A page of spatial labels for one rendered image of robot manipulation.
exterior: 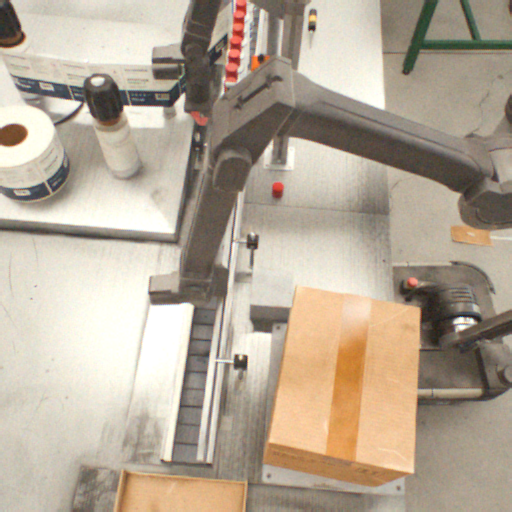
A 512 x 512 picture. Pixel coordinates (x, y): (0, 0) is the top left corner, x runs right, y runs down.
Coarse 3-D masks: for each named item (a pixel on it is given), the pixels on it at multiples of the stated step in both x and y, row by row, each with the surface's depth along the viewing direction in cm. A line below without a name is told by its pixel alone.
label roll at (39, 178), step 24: (0, 120) 128; (24, 120) 128; (48, 120) 129; (0, 144) 124; (24, 144) 125; (48, 144) 125; (0, 168) 122; (24, 168) 123; (48, 168) 128; (0, 192) 134; (24, 192) 130; (48, 192) 134
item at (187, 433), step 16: (256, 16) 172; (256, 32) 168; (208, 304) 122; (224, 304) 122; (208, 320) 120; (192, 336) 118; (208, 336) 118; (192, 352) 116; (208, 352) 116; (192, 368) 114; (192, 384) 112; (192, 400) 111; (192, 416) 109; (208, 416) 109; (176, 432) 108; (192, 432) 108; (208, 432) 108; (176, 448) 106; (192, 448) 106
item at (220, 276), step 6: (216, 270) 110; (222, 270) 110; (228, 270) 110; (216, 276) 110; (222, 276) 110; (228, 276) 110; (216, 282) 107; (222, 282) 110; (228, 282) 110; (216, 288) 111; (222, 288) 111; (228, 288) 112; (216, 294) 111; (222, 294) 111
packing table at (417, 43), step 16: (464, 0) 288; (432, 16) 255; (464, 16) 286; (416, 32) 264; (416, 48) 272; (432, 48) 273; (448, 48) 273; (464, 48) 274; (480, 48) 274; (496, 48) 274
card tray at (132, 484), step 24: (120, 480) 104; (144, 480) 107; (168, 480) 107; (192, 480) 108; (216, 480) 108; (120, 504) 105; (144, 504) 105; (168, 504) 105; (192, 504) 105; (216, 504) 106; (240, 504) 106
